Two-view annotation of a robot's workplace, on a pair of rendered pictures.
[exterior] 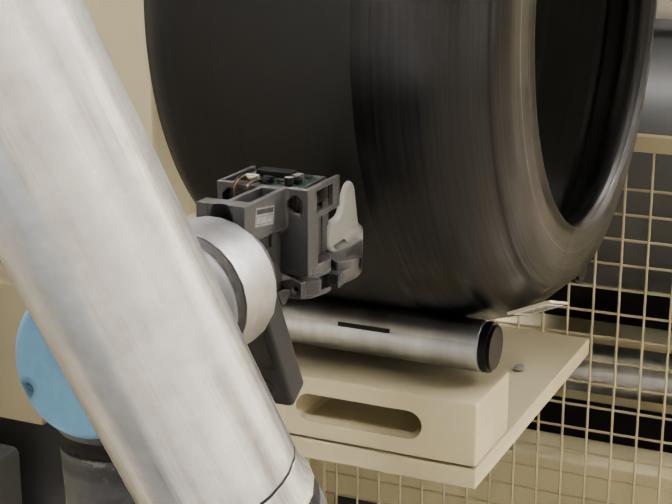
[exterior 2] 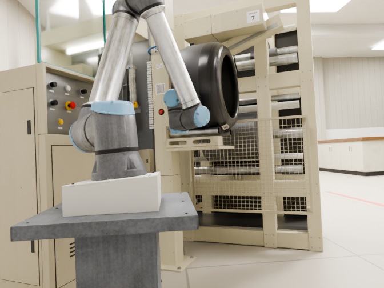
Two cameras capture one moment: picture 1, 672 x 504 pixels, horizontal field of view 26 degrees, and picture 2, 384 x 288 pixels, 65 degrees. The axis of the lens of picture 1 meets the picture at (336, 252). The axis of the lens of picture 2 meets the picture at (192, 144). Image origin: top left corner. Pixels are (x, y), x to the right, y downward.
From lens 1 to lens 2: 0.88 m
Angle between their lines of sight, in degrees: 18
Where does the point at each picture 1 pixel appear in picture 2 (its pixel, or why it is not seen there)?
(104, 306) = (178, 71)
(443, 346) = (212, 130)
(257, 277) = not seen: hidden behind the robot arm
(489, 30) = (215, 79)
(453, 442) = (215, 142)
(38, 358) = (166, 98)
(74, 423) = (171, 104)
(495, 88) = (217, 87)
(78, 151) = (176, 54)
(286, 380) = not seen: hidden behind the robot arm
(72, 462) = (170, 111)
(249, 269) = not seen: hidden behind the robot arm
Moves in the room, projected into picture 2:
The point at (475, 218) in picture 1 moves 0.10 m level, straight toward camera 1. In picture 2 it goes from (215, 106) to (216, 103)
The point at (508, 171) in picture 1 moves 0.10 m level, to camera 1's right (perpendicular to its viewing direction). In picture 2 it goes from (219, 99) to (236, 98)
